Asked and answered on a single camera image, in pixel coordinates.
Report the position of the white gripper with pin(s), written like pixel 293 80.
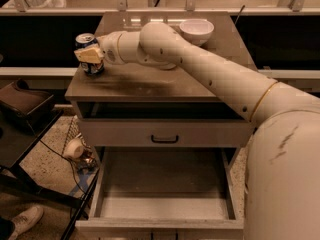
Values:
pixel 109 49

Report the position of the blue pepsi can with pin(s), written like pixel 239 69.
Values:
pixel 88 53

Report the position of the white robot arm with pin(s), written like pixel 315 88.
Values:
pixel 275 176

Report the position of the open middle drawer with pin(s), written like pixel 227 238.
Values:
pixel 163 194

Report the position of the brown padded object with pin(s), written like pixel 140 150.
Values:
pixel 18 101

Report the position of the white round device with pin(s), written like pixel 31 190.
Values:
pixel 74 149

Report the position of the white bowl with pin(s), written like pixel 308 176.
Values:
pixel 196 31

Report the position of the black side table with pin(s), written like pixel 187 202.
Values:
pixel 15 145

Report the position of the white sneaker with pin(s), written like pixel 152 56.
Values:
pixel 26 220

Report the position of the closed top drawer black handle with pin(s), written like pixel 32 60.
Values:
pixel 172 133

